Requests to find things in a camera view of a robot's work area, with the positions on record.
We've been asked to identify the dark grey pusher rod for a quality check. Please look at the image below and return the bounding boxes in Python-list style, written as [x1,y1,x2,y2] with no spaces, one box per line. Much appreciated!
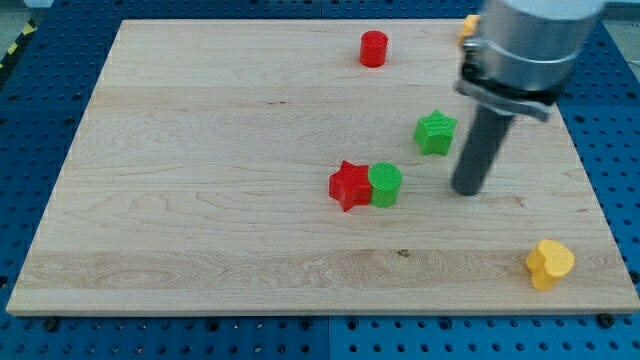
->
[451,104,515,196]

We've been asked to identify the green star block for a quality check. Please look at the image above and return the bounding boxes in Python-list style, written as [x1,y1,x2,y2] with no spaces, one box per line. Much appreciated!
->
[413,110,457,156]

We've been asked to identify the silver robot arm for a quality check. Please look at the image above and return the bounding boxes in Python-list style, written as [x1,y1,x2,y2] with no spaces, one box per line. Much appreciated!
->
[451,0,606,196]

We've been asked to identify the yellow block behind arm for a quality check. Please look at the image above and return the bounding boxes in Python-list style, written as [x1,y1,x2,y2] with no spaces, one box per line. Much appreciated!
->
[457,14,481,46]

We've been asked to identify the red star block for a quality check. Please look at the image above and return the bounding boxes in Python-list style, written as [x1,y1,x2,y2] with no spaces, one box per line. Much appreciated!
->
[328,160,372,212]

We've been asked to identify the green cylinder block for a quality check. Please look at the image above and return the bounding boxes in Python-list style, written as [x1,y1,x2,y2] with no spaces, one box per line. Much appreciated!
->
[367,162,402,208]

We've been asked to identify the red cylinder block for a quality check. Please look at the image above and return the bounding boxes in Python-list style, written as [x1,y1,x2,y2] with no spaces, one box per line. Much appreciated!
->
[359,30,389,68]

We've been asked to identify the yellow heart block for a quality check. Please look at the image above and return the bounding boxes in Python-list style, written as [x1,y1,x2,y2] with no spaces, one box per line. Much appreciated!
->
[525,239,576,291]

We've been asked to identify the wooden board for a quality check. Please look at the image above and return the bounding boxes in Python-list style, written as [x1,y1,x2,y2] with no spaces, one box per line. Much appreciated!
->
[7,20,639,317]

